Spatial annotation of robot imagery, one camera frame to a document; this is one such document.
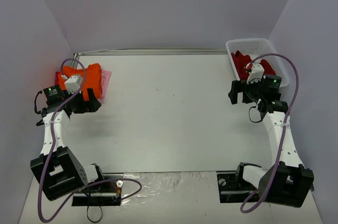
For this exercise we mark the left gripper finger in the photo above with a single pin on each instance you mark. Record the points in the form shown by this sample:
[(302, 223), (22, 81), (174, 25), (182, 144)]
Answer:
[(87, 94), (93, 105)]

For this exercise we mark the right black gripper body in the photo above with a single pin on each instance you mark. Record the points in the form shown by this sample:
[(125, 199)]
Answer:
[(240, 92)]

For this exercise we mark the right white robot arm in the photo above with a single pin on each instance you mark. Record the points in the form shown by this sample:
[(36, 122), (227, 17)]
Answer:
[(287, 182)]

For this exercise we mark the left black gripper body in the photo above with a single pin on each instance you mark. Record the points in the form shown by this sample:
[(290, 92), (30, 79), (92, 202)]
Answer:
[(86, 105)]

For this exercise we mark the aluminium table frame rail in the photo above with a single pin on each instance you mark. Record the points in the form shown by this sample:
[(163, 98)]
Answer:
[(161, 51)]

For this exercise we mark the folded orange t-shirt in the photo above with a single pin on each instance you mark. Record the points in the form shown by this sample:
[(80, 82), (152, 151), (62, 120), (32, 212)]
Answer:
[(93, 77)]

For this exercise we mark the folded light pink t-shirt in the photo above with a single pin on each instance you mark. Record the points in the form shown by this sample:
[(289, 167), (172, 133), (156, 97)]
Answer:
[(105, 78)]

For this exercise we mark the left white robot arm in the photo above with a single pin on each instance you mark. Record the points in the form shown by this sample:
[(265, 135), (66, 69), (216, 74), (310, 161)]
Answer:
[(64, 174)]

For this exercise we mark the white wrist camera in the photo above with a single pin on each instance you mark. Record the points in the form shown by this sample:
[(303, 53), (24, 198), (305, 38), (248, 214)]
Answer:
[(73, 83), (256, 72)]

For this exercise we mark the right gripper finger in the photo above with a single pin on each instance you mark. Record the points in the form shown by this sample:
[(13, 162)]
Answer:
[(238, 86), (233, 97)]

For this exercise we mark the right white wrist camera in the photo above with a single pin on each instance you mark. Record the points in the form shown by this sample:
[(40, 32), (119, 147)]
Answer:
[(256, 72)]

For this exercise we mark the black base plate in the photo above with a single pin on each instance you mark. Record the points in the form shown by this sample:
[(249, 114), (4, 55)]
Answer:
[(230, 189), (102, 195)]

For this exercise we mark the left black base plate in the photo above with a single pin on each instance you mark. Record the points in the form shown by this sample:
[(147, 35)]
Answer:
[(102, 195)]

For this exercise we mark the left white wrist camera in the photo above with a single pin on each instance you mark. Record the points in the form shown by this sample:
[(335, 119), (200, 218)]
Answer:
[(73, 83)]

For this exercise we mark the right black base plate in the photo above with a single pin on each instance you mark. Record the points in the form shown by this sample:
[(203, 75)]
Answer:
[(230, 189)]

